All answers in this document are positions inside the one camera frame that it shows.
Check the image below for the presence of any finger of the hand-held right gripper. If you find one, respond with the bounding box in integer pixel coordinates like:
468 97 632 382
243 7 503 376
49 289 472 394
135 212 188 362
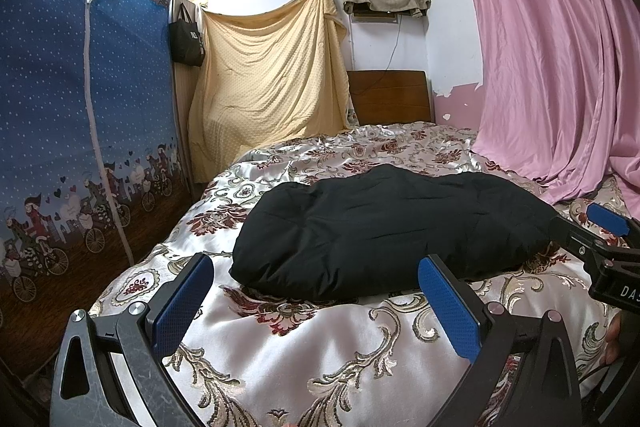
586 203 640 249
547 214 615 269

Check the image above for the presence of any brown wooden headboard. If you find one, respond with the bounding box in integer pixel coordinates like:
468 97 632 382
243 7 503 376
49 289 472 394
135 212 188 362
347 69 433 126

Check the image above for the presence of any pink curtain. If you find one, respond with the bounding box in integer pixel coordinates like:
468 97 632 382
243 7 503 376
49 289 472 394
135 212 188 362
437 0 640 208

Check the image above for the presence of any black padded jacket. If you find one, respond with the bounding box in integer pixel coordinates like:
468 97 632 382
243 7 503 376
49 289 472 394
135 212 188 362
230 166 563 303

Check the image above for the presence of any blue printed fabric wardrobe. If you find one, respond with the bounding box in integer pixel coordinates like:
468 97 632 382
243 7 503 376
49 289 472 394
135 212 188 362
0 0 188 378

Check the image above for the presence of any thin wall cable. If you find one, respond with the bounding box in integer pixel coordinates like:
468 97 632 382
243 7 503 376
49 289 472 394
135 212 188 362
350 22 403 95

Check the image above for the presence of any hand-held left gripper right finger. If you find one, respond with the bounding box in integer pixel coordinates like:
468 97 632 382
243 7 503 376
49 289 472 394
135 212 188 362
417 254 583 427

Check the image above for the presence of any yellow hanging sheet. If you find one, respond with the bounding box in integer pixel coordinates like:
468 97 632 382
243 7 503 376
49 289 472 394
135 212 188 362
187 0 351 185

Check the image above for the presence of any black tote bag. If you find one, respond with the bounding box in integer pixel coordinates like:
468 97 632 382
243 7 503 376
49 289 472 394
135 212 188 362
168 3 206 68

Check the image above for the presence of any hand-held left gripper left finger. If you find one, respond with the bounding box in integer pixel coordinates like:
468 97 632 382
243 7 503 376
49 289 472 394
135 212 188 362
50 252 216 427

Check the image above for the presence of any person's right hand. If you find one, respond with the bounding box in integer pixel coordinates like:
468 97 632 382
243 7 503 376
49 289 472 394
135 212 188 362
604 311 624 366

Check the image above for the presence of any floral satin bedspread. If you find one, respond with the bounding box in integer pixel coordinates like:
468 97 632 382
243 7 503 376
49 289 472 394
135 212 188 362
87 122 626 427

